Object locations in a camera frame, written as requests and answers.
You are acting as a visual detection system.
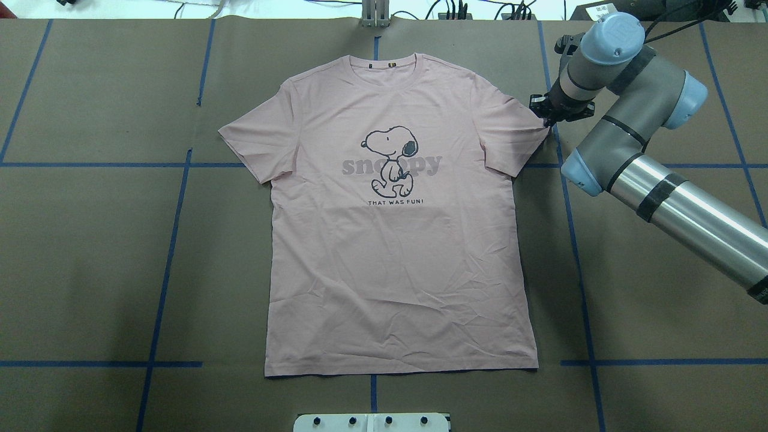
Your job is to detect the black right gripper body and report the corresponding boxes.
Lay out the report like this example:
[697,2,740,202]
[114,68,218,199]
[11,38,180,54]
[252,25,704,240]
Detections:
[529,92,595,124]

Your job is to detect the pink Snoopy t-shirt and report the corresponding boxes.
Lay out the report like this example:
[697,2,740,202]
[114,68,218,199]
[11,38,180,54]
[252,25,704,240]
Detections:
[219,53,549,377]

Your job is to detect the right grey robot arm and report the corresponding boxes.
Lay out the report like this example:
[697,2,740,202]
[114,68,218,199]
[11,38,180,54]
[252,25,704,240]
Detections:
[529,12,767,304]

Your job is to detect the black box with label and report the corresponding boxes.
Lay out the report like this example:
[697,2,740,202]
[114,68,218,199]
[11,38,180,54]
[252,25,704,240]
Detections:
[567,1,667,22]

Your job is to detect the black cables behind table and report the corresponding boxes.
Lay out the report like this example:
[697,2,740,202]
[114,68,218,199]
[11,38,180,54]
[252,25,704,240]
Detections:
[390,0,538,21]

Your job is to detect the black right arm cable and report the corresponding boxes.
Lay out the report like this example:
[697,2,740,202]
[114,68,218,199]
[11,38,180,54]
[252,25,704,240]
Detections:
[642,0,730,44]

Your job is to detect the aluminium profile post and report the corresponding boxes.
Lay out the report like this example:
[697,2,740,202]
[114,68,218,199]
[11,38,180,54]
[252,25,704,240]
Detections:
[360,0,391,28]

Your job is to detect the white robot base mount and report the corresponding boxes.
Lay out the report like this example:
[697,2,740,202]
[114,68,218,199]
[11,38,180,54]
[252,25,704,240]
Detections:
[293,412,452,431]

